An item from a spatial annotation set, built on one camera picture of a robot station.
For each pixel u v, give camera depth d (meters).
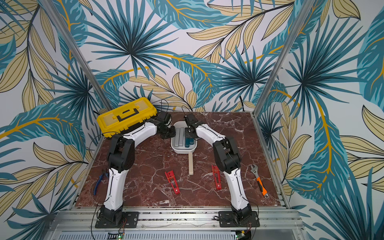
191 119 0.82
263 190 0.83
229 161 0.59
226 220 0.74
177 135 1.03
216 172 0.89
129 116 0.93
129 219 0.74
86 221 0.75
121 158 0.58
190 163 0.90
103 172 0.88
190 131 0.76
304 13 0.70
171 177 0.86
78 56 0.84
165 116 0.84
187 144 0.98
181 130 1.04
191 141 0.96
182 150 0.93
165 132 0.87
